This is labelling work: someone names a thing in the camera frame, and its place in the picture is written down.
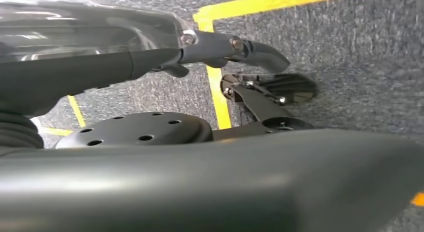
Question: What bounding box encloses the black perforated round joint cover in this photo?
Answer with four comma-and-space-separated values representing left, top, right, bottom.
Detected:
54, 111, 214, 149

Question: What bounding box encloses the yellow floor tape square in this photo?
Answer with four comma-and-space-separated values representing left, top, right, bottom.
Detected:
192, 0, 369, 130

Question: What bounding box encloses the black robot leg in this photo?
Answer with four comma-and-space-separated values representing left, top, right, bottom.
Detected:
211, 83, 315, 142

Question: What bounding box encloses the black robot foot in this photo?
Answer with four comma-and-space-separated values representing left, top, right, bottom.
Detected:
220, 72, 319, 106

